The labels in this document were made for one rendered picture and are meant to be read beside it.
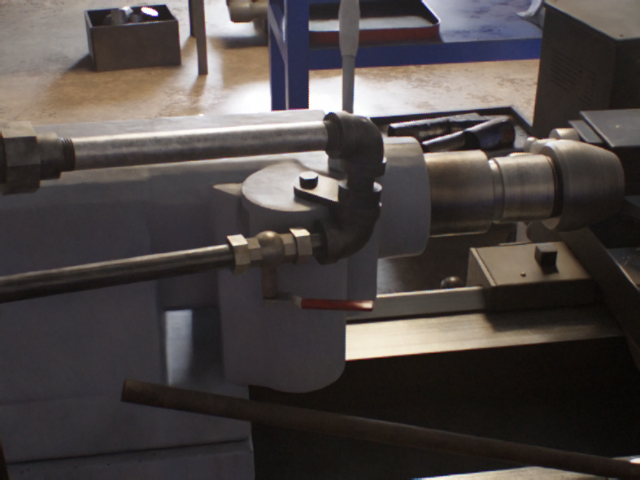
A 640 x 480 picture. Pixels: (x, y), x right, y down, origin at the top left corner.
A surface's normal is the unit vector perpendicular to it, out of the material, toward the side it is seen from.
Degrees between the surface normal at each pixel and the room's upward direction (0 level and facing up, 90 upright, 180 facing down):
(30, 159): 56
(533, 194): 76
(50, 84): 0
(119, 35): 90
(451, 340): 0
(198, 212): 86
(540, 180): 48
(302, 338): 90
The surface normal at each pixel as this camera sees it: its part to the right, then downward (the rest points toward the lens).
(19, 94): 0.00, -0.88
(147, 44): 0.29, 0.47
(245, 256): 0.36, -0.05
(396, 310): 0.11, -0.28
